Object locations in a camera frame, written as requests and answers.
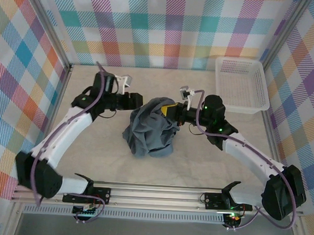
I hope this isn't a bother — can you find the thin black cable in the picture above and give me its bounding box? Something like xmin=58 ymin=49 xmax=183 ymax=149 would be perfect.
xmin=97 ymin=109 xmax=118 ymax=120
xmin=187 ymin=123 xmax=210 ymax=138

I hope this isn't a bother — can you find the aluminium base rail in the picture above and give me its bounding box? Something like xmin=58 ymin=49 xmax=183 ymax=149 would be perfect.
xmin=10 ymin=175 xmax=307 ymax=219

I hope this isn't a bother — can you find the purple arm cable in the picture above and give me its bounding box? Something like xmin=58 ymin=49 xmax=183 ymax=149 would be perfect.
xmin=184 ymin=89 xmax=307 ymax=235
xmin=28 ymin=57 xmax=115 ymax=226

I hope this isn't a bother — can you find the grey t-shirt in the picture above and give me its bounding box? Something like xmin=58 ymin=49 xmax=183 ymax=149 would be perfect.
xmin=121 ymin=94 xmax=183 ymax=161

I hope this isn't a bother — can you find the aluminium frame post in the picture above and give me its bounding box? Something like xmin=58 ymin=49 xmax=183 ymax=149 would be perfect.
xmin=21 ymin=0 xmax=77 ymax=74
xmin=258 ymin=0 xmax=314 ymax=73

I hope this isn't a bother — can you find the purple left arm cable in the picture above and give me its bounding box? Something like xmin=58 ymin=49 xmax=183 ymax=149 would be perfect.
xmin=28 ymin=57 xmax=115 ymax=226

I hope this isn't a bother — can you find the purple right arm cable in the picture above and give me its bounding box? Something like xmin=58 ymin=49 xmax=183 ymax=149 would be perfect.
xmin=184 ymin=89 xmax=307 ymax=235

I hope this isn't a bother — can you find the white plastic mesh basket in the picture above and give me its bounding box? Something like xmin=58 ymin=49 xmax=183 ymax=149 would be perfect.
xmin=212 ymin=56 xmax=273 ymax=116

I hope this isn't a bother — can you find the small electronics board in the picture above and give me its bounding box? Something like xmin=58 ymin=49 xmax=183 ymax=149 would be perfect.
xmin=72 ymin=205 xmax=99 ymax=218
xmin=222 ymin=212 xmax=244 ymax=229

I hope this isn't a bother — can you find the grey slotted cable duct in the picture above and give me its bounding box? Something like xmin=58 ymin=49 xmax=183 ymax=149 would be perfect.
xmin=23 ymin=204 xmax=226 ymax=226

